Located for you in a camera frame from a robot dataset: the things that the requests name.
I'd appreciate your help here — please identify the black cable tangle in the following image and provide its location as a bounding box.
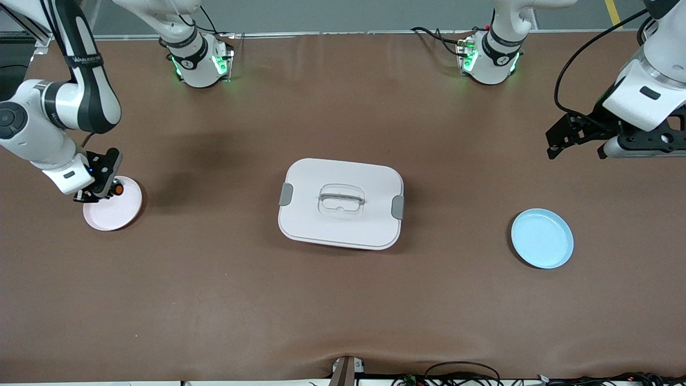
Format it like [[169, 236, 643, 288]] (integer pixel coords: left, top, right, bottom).
[[536, 372, 686, 386]]

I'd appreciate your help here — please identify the light blue round plate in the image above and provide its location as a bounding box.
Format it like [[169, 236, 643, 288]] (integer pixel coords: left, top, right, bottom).
[[510, 208, 575, 270]]

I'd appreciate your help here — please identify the brown bracket post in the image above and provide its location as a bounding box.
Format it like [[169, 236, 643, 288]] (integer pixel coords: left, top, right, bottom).
[[330, 355, 366, 386]]

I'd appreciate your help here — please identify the black looped cable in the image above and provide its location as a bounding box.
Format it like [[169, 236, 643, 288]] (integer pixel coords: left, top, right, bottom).
[[423, 361, 502, 386]]

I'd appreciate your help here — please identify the white lidded storage box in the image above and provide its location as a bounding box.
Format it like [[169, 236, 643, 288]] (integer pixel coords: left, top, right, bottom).
[[278, 158, 405, 251]]

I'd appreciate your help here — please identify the brown table mat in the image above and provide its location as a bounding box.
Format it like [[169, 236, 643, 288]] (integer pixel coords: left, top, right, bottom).
[[0, 30, 686, 383]]

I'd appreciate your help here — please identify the black base cable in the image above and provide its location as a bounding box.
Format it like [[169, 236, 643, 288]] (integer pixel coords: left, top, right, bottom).
[[182, 5, 236, 54], [411, 26, 472, 57]]

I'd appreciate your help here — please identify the pink round plate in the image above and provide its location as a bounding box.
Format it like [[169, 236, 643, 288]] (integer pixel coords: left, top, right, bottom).
[[83, 176, 144, 232]]

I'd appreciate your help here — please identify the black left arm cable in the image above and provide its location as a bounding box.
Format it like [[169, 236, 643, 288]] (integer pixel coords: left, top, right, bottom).
[[554, 8, 653, 130]]

